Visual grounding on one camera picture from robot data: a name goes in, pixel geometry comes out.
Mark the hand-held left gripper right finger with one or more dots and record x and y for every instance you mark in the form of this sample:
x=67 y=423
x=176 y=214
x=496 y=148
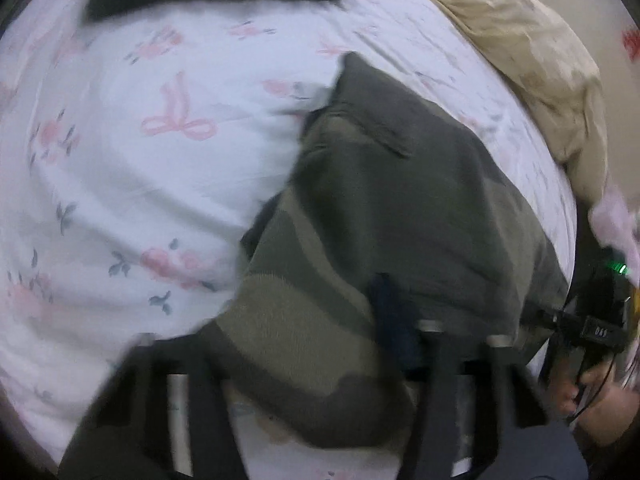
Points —
x=395 y=320

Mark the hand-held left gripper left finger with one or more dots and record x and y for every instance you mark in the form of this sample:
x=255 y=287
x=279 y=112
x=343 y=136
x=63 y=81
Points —
x=210 y=410

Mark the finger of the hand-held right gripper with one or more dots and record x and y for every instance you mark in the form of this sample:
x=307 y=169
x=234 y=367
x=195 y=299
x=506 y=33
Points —
x=545 y=319

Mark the camouflage pants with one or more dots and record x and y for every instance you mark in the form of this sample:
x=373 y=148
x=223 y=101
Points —
x=400 y=185

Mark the person's right hand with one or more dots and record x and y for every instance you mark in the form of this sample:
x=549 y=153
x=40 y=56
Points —
x=570 y=395

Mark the pink cloth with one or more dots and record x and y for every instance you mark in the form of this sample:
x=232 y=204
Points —
x=615 y=220

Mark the white floral bed sheet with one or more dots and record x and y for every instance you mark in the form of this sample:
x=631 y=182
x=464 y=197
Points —
x=125 y=160

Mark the beige crumpled blanket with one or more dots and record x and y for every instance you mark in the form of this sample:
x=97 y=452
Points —
x=525 y=35

